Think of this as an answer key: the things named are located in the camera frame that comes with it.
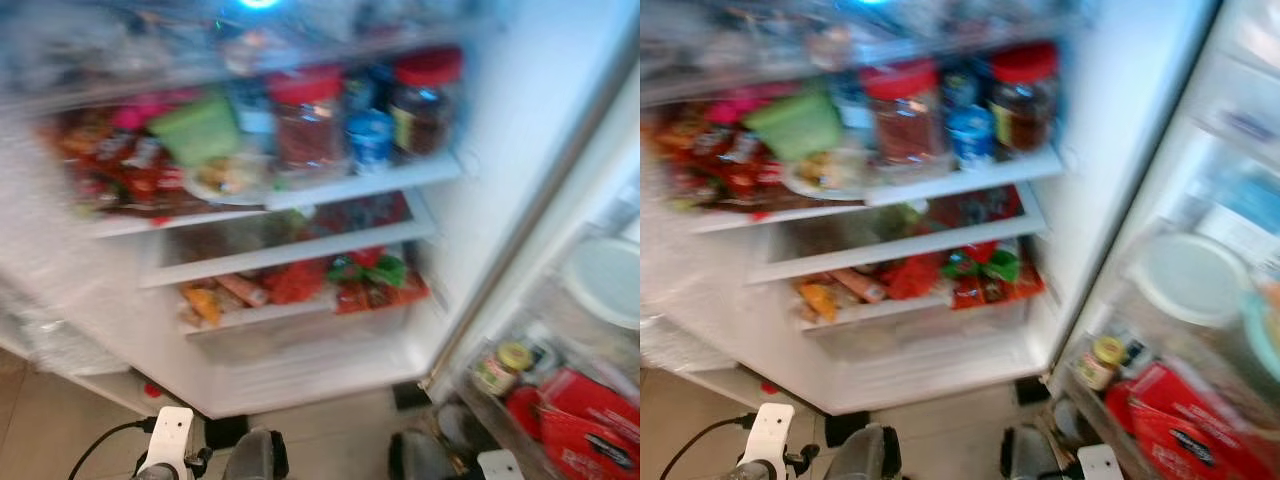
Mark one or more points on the white fridge shelf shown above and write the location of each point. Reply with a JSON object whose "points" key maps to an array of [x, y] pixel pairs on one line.
{"points": [[370, 182], [970, 176]]}

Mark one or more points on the jar with yellow lid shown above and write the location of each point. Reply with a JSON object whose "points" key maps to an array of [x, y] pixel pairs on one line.
{"points": [[1100, 362], [502, 368]]}

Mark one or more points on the grey robot leg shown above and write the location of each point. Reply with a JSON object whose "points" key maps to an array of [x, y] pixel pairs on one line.
{"points": [[860, 455], [428, 458], [1036, 456], [255, 458]]}

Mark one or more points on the dark jar with red lid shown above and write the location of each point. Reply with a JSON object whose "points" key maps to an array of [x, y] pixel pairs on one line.
{"points": [[1024, 100], [425, 105]]}

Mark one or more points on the grey robot left leg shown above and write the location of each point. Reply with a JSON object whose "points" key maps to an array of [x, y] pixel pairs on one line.
{"points": [[255, 458], [860, 455]]}

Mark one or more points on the black fridge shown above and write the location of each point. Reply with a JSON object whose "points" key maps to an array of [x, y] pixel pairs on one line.
{"points": [[500, 150], [1110, 150]]}

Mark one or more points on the fridge door with shelves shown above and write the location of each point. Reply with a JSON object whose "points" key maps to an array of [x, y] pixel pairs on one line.
{"points": [[600, 350], [1220, 200]]}

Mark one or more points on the green plastic container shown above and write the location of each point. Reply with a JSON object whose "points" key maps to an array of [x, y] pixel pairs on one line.
{"points": [[197, 132], [795, 128]]}

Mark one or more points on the red carton box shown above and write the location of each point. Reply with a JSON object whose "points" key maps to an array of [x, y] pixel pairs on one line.
{"points": [[590, 425], [1200, 420]]}

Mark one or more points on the pink object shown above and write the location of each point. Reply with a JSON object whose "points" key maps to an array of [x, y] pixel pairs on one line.
{"points": [[138, 112], [738, 108]]}

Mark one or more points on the orange food packet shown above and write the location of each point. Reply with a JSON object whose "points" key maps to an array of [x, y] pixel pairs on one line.
{"points": [[202, 305], [818, 300]]}

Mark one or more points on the pink sausage roll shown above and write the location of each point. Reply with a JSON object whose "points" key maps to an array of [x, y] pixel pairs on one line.
{"points": [[242, 291], [857, 285]]}

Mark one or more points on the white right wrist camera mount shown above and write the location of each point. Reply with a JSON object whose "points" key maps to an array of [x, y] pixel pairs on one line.
{"points": [[500, 466], [1100, 463]]}

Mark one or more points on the green and red packets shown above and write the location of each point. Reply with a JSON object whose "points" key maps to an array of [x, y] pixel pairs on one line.
{"points": [[990, 275], [380, 280]]}

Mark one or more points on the grey robot right leg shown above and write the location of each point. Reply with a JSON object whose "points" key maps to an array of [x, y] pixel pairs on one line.
{"points": [[1036, 456], [428, 458]]}

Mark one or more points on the blue fridge light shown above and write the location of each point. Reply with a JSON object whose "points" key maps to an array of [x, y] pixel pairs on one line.
{"points": [[872, 2], [260, 3]]}

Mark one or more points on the white plate with food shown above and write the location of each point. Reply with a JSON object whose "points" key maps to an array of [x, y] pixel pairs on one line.
{"points": [[825, 176], [230, 180]]}

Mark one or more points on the container with white lid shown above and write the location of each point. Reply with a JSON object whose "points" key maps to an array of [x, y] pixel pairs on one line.
{"points": [[605, 282], [1188, 278]]}

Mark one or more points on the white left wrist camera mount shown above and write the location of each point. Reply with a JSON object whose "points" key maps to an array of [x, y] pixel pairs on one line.
{"points": [[168, 440], [768, 438]]}

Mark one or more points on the teal container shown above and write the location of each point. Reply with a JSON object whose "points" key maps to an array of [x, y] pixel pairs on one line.
{"points": [[1266, 330]]}

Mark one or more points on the red food packets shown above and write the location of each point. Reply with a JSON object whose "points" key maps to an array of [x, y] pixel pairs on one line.
{"points": [[130, 175], [725, 172]]}

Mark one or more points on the black fridge foot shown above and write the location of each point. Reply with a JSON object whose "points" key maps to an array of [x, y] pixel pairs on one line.
{"points": [[1032, 392], [226, 431], [410, 396], [846, 428]]}

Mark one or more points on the blue cup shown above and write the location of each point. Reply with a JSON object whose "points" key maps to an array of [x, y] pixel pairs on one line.
{"points": [[969, 138], [369, 142]]}

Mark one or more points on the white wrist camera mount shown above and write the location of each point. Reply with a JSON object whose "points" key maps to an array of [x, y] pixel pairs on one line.
{"points": [[768, 438], [168, 440], [500, 466], [1100, 463]]}

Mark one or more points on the clear jar with red lid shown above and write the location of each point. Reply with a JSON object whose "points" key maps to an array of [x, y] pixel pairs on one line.
{"points": [[308, 125], [902, 118]]}

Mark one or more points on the red net bag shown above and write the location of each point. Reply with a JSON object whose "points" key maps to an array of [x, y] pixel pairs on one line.
{"points": [[910, 278], [294, 282]]}

